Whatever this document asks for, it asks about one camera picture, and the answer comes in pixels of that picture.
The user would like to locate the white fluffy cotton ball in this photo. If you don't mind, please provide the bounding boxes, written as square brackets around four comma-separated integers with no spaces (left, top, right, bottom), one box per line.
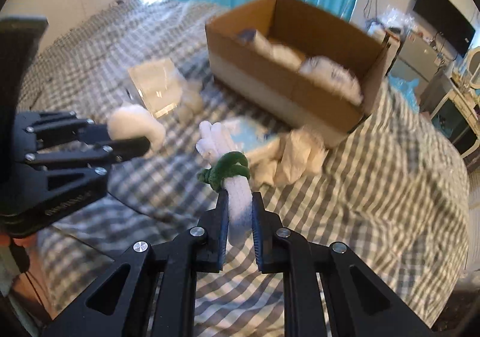
[106,104,166,157]

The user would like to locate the clear pouch with white cloth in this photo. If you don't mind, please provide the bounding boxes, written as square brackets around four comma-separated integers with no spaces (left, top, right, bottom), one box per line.
[128,57,185,118]

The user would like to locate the white gloves with green tie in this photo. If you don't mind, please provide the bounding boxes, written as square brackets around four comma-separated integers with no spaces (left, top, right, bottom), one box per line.
[196,121,252,248]

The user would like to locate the blue floral tissue pack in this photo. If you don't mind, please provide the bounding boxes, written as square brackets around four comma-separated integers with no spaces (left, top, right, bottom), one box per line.
[223,117,281,164]

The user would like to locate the cream lace cloth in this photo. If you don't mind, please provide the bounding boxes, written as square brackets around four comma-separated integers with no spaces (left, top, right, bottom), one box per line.
[250,127,328,189]

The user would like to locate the grey checkered bed sheet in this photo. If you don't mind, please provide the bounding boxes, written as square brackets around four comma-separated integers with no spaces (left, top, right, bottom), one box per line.
[19,0,469,325]

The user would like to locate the white dressing table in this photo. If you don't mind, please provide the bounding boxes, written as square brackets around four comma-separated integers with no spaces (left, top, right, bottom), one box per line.
[429,72,479,158]

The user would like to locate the brown cardboard box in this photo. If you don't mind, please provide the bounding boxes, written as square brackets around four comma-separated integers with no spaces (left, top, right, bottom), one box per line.
[205,0,387,148]

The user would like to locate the blue plastic bag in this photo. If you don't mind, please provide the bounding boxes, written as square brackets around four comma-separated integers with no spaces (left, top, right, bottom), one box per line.
[388,74,420,113]

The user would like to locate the white patterned fabric pack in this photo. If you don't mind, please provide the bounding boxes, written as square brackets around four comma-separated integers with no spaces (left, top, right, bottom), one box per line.
[298,56,363,106]

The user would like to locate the grey mini fridge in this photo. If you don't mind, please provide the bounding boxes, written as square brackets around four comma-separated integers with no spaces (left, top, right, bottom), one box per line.
[390,32,439,83]

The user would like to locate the white oval vanity mirror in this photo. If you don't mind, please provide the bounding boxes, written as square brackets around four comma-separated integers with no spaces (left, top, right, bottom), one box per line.
[466,46,480,89]

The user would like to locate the clear plastic bags pile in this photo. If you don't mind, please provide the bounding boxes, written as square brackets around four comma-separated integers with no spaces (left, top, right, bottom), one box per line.
[372,5,418,35]

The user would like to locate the black wall television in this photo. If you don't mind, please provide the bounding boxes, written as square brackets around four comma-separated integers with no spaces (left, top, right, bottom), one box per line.
[412,0,475,57]

